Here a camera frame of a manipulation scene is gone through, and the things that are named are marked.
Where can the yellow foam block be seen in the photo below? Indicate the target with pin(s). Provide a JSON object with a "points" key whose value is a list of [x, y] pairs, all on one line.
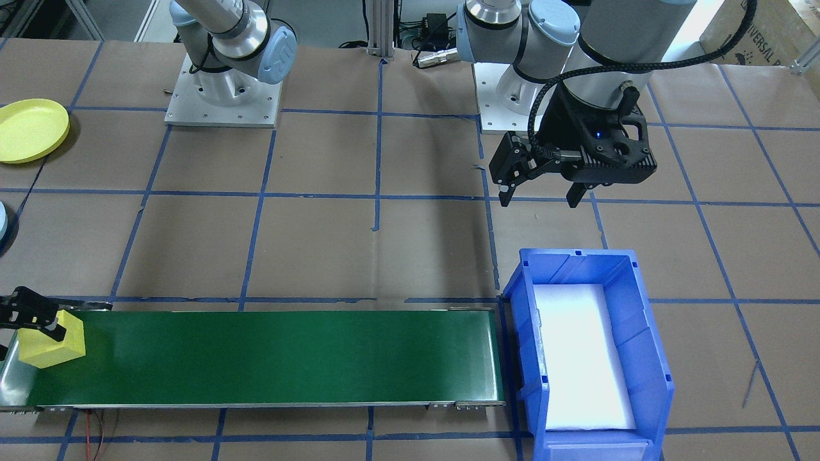
{"points": [[57, 352]]}

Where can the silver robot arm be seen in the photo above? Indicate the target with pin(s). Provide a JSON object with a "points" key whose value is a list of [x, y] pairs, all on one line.
{"points": [[544, 25], [237, 25]]}

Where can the light blue plastic plate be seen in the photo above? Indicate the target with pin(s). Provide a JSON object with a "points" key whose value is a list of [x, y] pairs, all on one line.
{"points": [[2, 221]]}

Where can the yellow plastic plate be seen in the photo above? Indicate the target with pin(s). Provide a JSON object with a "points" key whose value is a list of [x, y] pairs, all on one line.
{"points": [[29, 131]]}

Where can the silver metal connector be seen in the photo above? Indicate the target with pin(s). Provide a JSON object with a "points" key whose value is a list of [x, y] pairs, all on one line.
{"points": [[435, 57]]}

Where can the small black adapter box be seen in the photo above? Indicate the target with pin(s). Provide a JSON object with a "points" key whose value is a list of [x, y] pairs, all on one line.
{"points": [[435, 22]]}

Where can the white foam pad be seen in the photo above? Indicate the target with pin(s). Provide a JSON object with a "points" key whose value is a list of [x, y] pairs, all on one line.
{"points": [[576, 358]]}

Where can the blue plastic storage bin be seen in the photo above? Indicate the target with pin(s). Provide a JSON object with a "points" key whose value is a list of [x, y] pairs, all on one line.
{"points": [[647, 358]]}

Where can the green conveyor belt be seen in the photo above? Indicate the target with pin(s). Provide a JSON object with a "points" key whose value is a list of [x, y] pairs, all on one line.
{"points": [[269, 358]]}

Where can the brown cardboard box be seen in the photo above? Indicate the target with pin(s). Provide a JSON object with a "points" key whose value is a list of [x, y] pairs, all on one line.
{"points": [[762, 32]]}

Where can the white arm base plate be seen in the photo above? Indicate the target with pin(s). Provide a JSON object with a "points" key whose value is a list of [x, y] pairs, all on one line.
{"points": [[224, 112], [493, 118]]}

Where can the aluminium profile post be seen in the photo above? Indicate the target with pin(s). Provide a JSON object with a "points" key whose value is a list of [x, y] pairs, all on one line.
{"points": [[381, 25]]}

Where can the V-shaped metal bar frame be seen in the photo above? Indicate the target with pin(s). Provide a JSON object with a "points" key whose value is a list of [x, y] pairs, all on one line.
{"points": [[90, 22]]}

